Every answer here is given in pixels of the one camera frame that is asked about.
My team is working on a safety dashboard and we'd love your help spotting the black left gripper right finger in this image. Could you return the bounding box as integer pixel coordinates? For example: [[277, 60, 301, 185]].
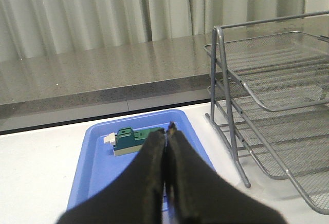
[[166, 122, 286, 223]]

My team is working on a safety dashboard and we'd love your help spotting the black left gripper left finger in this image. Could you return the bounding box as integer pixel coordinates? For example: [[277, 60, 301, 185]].
[[58, 128, 166, 223]]

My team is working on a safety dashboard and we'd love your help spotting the silver mesh tray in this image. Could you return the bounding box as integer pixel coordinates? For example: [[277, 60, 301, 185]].
[[206, 111, 328, 215], [207, 77, 329, 181], [205, 29, 328, 112]]

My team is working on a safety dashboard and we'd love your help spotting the blue plastic tray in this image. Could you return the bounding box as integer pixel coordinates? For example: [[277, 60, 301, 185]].
[[67, 109, 212, 209]]

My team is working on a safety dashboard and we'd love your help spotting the green electrical component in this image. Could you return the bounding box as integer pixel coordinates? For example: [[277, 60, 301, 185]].
[[103, 127, 164, 156]]

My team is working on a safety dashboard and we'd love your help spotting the dark grey counter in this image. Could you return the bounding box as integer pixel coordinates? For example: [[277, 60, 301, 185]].
[[1, 33, 211, 134]]

